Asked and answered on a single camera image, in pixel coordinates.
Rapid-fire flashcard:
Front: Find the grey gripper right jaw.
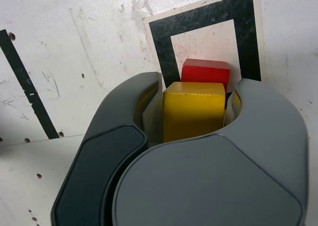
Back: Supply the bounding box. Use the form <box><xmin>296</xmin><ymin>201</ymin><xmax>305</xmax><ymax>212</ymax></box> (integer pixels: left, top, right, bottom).
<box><xmin>111</xmin><ymin>77</ymin><xmax>309</xmax><ymax>226</ymax></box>

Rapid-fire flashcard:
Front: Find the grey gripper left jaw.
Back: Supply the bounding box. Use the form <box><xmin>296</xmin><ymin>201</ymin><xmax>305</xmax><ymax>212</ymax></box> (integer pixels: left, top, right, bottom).
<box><xmin>51</xmin><ymin>71</ymin><xmax>165</xmax><ymax>226</ymax></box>

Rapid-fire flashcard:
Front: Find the yellow cube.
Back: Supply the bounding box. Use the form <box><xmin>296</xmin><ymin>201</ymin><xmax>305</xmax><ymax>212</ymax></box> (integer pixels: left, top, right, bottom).
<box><xmin>162</xmin><ymin>81</ymin><xmax>227</xmax><ymax>144</ymax></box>

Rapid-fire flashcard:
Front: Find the red cube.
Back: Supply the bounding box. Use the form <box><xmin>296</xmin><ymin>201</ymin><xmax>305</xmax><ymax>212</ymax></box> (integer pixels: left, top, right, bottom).
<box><xmin>181</xmin><ymin>58</ymin><xmax>231</xmax><ymax>92</ymax></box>

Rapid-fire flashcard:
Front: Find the black tape square outline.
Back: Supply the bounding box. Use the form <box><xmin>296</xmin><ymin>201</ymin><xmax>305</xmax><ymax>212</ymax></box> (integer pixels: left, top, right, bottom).
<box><xmin>148</xmin><ymin>0</ymin><xmax>262</xmax><ymax>91</ymax></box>

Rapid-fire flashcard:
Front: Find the black tape strip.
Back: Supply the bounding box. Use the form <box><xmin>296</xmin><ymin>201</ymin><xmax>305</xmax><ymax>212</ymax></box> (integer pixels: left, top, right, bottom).
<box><xmin>0</xmin><ymin>29</ymin><xmax>60</xmax><ymax>140</ymax></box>

